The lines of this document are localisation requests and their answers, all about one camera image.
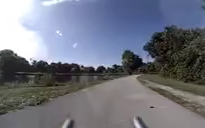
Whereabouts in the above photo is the dark green tree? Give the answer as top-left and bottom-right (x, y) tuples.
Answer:
(120, 49), (145, 75)

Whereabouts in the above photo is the robot's own part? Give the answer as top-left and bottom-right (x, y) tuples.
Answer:
(133, 115), (147, 128)
(61, 117), (74, 128)

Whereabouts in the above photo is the dense green wood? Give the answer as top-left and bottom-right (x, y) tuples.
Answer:
(143, 24), (205, 84)

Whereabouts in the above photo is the grey asphalt path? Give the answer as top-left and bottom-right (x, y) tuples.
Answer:
(0, 74), (205, 128)

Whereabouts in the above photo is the pond water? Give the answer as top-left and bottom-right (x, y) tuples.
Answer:
(0, 73), (108, 87)

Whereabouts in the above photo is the pale gravel strip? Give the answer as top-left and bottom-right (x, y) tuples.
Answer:
(141, 79), (205, 113)

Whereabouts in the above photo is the grass lawn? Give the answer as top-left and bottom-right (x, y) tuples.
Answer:
(136, 73), (205, 123)

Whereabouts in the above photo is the grass verge with weeds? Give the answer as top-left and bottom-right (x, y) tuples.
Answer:
(0, 74), (124, 118)

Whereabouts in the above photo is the distant row of trees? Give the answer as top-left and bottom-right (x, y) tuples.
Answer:
(0, 58), (124, 75)

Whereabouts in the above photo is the dark tree by water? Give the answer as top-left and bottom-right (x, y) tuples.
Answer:
(0, 49), (33, 84)

